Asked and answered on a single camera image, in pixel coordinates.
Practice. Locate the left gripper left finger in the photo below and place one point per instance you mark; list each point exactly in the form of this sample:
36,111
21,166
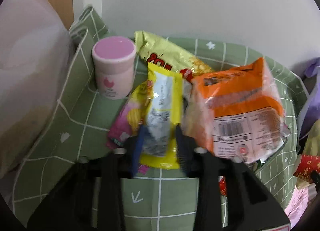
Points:
88,196

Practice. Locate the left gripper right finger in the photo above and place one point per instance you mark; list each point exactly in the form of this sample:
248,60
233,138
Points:
230,196

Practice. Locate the white plastic trash bag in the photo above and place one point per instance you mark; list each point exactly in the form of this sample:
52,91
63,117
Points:
36,50

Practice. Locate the green grid bed sheet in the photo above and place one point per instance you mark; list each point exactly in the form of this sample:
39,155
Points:
160,199

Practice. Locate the red patterned paper cup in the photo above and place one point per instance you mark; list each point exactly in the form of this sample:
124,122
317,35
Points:
304,166

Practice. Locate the orange noodle packet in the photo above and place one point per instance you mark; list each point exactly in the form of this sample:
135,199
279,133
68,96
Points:
236,112

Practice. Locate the pink yellow snack wrapper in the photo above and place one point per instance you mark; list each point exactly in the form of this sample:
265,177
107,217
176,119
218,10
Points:
130,117

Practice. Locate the purple pillow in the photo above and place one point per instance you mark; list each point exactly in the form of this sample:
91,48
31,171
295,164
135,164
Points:
309,114

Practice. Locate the pink cylindrical container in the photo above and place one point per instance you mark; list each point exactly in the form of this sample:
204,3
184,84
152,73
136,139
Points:
114,59

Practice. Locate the yellow-green chip bag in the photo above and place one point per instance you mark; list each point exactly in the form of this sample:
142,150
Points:
159,51

